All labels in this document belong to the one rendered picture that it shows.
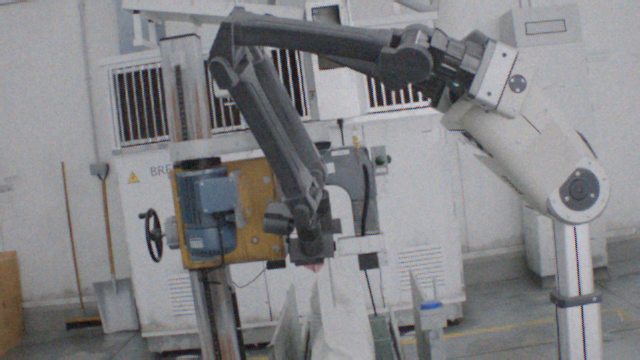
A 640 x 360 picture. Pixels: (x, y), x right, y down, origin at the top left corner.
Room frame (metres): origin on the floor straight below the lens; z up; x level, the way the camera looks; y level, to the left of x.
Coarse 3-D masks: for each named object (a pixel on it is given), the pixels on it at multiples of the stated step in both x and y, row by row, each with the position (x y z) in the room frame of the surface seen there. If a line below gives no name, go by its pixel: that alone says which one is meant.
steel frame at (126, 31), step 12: (120, 0) 6.02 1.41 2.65; (120, 12) 6.02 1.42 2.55; (120, 24) 6.02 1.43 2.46; (132, 24) 6.02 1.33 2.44; (144, 24) 6.01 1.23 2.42; (156, 24) 6.41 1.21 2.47; (120, 36) 6.02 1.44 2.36; (132, 36) 6.02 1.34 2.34; (144, 36) 6.01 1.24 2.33; (120, 48) 6.02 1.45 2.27; (132, 48) 6.02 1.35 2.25
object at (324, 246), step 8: (296, 240) 1.88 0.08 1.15; (320, 240) 1.81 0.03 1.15; (328, 240) 1.87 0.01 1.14; (296, 248) 1.86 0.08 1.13; (304, 248) 1.82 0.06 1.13; (312, 248) 1.81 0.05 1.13; (320, 248) 1.83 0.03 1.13; (328, 248) 1.85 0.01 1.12; (296, 256) 1.84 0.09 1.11; (304, 256) 1.84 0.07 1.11; (312, 256) 1.84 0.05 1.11; (320, 256) 1.84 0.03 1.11; (328, 256) 1.84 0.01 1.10
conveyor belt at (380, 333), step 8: (376, 320) 4.08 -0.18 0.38; (384, 320) 4.06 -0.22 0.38; (376, 328) 3.91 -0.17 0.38; (384, 328) 3.89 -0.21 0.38; (376, 336) 3.75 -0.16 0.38; (384, 336) 3.73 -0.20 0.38; (376, 344) 3.60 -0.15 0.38; (384, 344) 3.58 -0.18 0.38; (376, 352) 3.47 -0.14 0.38; (384, 352) 3.45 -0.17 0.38; (392, 352) 3.43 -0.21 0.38
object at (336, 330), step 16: (320, 272) 2.00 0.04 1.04; (320, 288) 1.97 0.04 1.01; (320, 304) 1.90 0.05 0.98; (336, 320) 2.14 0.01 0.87; (320, 336) 2.12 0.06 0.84; (336, 336) 2.00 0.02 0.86; (352, 336) 2.08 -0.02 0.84; (320, 352) 2.01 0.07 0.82; (336, 352) 1.95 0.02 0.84; (352, 352) 1.96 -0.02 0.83; (368, 352) 2.07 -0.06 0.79
